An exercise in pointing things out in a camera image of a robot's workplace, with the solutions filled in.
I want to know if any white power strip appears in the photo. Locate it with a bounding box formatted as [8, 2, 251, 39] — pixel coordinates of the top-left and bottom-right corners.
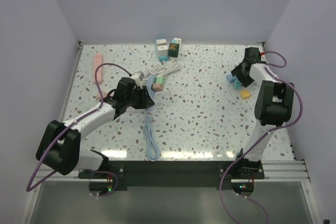
[142, 56, 181, 84]

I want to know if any mint green plug adapter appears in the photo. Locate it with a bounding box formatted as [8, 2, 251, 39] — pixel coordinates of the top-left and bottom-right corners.
[155, 76, 166, 85]

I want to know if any pink power strip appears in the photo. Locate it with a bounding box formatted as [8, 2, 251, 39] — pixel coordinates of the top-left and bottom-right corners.
[93, 52, 108, 100]

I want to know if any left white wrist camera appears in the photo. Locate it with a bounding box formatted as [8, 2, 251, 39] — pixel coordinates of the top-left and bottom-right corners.
[130, 71, 144, 88]

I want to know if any green picture charger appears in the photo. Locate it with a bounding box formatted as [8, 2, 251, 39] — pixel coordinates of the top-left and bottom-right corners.
[168, 42, 180, 58]

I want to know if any yellow plug adapter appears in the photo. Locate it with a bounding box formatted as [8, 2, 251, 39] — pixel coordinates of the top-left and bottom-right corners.
[240, 90, 251, 100]

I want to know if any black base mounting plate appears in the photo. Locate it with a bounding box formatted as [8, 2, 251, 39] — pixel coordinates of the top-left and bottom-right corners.
[78, 161, 265, 192]

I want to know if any light blue plug adapter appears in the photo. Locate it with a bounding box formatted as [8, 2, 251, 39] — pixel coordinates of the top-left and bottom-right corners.
[226, 74, 236, 84]

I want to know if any white charger front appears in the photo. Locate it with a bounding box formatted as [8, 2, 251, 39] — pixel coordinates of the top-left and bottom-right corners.
[158, 45, 168, 57]

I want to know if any purple cable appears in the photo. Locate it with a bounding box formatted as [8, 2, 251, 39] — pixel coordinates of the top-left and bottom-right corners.
[25, 62, 132, 192]
[219, 50, 304, 224]

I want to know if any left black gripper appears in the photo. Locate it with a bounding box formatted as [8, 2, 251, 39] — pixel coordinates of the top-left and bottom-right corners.
[125, 85, 154, 109]

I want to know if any light blue power strip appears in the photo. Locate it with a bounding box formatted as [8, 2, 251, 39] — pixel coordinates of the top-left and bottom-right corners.
[144, 74, 160, 162]

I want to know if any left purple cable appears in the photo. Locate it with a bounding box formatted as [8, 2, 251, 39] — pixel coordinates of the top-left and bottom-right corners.
[25, 62, 132, 192]

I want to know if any teal plug adapter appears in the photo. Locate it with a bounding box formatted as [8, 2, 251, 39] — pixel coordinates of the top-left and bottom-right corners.
[234, 78, 241, 90]

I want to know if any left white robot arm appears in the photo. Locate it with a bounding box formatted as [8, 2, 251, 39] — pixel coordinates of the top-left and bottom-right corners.
[36, 76, 155, 178]

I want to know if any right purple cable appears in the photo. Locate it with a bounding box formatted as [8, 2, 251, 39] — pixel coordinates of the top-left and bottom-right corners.
[219, 50, 304, 224]

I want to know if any pink brown plug adapter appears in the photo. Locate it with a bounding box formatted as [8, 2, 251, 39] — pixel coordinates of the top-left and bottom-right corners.
[151, 83, 164, 92]

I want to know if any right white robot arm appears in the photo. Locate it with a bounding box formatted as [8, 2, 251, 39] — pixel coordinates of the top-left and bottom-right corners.
[226, 47, 295, 179]

